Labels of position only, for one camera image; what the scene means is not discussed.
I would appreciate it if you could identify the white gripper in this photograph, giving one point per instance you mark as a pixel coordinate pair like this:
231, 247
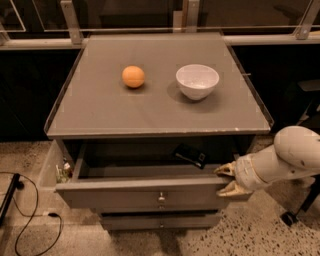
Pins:
245, 174

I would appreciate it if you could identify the grey top drawer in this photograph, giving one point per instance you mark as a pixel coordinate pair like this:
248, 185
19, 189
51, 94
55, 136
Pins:
141, 178

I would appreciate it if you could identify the grey drawer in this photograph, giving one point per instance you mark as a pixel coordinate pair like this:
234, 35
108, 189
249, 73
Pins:
141, 178
159, 220

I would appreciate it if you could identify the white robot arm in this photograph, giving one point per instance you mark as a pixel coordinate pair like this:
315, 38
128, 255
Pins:
294, 154

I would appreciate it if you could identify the grey bottom drawer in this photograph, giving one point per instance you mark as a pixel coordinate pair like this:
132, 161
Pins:
159, 220

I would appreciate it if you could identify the grey drawer cabinet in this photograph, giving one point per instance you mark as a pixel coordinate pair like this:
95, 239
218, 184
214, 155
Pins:
95, 106

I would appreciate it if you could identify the black snack bar wrapper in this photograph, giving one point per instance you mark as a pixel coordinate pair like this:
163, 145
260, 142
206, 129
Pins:
191, 155

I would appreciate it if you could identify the white bowl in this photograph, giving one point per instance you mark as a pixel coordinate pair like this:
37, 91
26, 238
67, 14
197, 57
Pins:
197, 81

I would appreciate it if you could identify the orange fruit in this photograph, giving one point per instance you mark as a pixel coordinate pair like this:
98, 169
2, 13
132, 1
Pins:
133, 76

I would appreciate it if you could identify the clear plastic storage bin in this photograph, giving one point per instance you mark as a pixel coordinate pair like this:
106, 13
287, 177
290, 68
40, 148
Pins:
61, 167

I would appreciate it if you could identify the black floor stand base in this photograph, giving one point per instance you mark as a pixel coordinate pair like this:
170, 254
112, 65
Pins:
8, 196

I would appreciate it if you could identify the metal railing with glass panels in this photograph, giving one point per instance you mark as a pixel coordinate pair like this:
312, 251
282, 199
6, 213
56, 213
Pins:
68, 24

